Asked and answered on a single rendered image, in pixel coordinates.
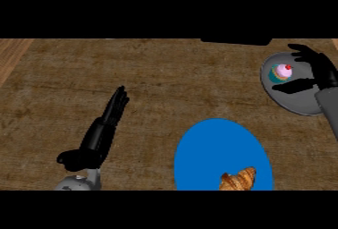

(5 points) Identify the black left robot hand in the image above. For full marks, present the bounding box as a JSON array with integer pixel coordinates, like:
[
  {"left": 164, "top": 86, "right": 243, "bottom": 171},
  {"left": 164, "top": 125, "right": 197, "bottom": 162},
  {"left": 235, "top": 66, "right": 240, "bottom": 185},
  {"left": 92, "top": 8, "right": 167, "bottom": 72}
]
[{"left": 57, "top": 85, "right": 132, "bottom": 173}]

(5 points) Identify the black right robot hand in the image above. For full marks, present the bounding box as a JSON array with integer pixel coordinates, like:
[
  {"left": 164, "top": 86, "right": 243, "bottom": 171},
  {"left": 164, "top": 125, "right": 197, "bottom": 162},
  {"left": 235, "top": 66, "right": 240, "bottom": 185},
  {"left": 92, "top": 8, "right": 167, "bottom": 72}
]
[{"left": 271, "top": 43, "right": 338, "bottom": 95}]

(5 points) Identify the pink frosted cupcake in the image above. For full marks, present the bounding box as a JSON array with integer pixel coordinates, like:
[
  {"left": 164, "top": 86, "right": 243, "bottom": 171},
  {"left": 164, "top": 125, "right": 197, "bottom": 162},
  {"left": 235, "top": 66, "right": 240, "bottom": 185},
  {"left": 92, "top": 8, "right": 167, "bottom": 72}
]
[{"left": 268, "top": 64, "right": 294, "bottom": 84}]

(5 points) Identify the grey round plate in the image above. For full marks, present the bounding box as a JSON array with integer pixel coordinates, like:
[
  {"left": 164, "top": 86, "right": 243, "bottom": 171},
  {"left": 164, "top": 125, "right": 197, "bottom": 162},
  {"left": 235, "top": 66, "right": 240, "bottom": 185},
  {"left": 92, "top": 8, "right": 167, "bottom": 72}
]
[{"left": 259, "top": 51, "right": 328, "bottom": 116}]

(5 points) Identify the blue oval plate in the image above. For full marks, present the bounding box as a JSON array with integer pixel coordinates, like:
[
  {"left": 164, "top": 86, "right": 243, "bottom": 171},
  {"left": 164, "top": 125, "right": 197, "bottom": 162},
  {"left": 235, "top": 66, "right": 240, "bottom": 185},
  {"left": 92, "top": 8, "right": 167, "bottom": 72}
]
[{"left": 173, "top": 118, "right": 275, "bottom": 191}]

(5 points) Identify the golden brown croissant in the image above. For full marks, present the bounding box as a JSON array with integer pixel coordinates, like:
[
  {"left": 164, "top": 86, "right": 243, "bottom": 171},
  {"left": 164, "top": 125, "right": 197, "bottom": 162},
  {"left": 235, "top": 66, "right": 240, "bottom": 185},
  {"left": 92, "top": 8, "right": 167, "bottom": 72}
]
[{"left": 219, "top": 166, "right": 257, "bottom": 191}]

